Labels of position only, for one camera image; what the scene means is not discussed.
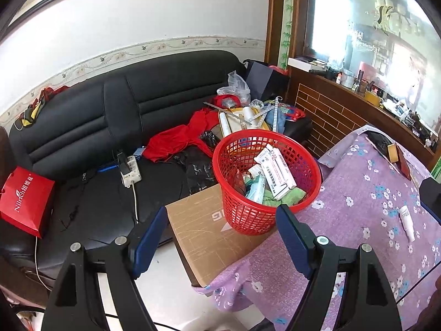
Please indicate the white power strip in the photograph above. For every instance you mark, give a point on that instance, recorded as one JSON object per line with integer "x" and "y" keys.
{"x": 129, "y": 171}

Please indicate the brown cardboard box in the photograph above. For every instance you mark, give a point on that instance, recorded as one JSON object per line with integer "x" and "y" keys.
{"x": 206, "y": 243}

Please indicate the red cloth on sofa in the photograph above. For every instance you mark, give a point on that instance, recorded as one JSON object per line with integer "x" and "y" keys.
{"x": 166, "y": 144}

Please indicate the black paper shopping bag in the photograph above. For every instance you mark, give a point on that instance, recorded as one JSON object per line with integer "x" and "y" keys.
{"x": 264, "y": 81}

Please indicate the wooden brick-pattern cabinet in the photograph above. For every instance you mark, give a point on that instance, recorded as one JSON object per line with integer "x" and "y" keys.
{"x": 336, "y": 111}

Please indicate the white medicine box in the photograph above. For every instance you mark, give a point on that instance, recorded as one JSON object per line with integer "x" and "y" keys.
{"x": 276, "y": 171}

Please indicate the white spray bottle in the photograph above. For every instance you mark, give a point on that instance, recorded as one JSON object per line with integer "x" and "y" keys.
{"x": 407, "y": 223}

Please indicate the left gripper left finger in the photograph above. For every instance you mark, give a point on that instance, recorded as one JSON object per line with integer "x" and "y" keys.
{"x": 144, "y": 239}

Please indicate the teal cartoon snack bag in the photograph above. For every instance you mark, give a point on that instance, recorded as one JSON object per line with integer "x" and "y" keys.
{"x": 255, "y": 189}

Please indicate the black leather sofa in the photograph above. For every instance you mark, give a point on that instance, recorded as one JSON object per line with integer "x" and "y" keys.
{"x": 75, "y": 143}

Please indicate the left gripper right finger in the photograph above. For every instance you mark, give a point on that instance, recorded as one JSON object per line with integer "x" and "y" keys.
{"x": 302, "y": 244}

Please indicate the red paper gift bag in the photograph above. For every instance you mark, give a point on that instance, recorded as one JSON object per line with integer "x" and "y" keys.
{"x": 25, "y": 200}

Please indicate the yellow tape roll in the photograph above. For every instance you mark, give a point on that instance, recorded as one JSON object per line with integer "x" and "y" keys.
{"x": 393, "y": 155}

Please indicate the small red snack packet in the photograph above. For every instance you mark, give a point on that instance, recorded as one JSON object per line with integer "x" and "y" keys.
{"x": 238, "y": 182}

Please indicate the red flat snack packet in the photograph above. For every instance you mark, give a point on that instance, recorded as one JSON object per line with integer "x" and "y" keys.
{"x": 402, "y": 164}

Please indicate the yellow tray with rolls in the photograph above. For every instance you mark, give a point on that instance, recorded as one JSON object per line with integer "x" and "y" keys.
{"x": 241, "y": 119}

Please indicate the red plastic mesh basket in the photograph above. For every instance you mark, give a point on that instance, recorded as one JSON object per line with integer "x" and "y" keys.
{"x": 258, "y": 170}

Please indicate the blue rubber glove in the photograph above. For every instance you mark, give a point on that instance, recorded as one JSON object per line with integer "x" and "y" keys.
{"x": 276, "y": 120}

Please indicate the clear plastic bag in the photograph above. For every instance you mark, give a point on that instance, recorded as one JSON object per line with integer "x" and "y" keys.
{"x": 238, "y": 87}

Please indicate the green plush towel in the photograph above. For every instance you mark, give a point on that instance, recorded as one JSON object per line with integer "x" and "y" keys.
{"x": 293, "y": 197}

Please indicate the large wall mirror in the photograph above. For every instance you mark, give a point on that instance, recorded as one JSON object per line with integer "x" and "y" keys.
{"x": 392, "y": 42}

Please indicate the purple floral tablecloth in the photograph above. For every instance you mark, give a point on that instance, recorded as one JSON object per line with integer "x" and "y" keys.
{"x": 358, "y": 202}

